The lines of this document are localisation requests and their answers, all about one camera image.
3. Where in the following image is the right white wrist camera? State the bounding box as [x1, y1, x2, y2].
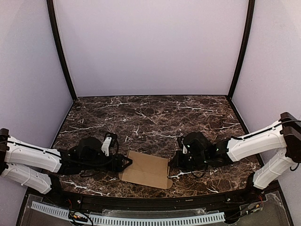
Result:
[177, 136, 188, 154]

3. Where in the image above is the right black frame post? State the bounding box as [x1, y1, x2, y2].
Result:
[227, 0, 255, 100]

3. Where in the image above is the white slotted cable duct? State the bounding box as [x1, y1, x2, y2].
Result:
[31, 201, 225, 226]

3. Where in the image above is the black front table rail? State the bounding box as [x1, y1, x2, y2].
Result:
[47, 190, 249, 212]

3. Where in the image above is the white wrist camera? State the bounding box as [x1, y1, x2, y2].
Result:
[101, 132, 118, 157]
[177, 136, 188, 154]

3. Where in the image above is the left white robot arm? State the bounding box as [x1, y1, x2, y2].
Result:
[0, 128, 133, 194]

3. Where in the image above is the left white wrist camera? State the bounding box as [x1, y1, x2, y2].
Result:
[101, 132, 118, 157]

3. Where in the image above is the left black frame post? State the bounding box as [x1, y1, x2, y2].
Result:
[46, 0, 77, 102]

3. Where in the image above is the black frame post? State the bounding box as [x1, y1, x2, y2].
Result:
[227, 0, 255, 100]
[46, 0, 77, 102]

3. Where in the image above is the brown cardboard box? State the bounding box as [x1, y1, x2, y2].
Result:
[119, 151, 173, 190]

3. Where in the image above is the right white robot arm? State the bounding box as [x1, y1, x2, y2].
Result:
[168, 112, 301, 190]

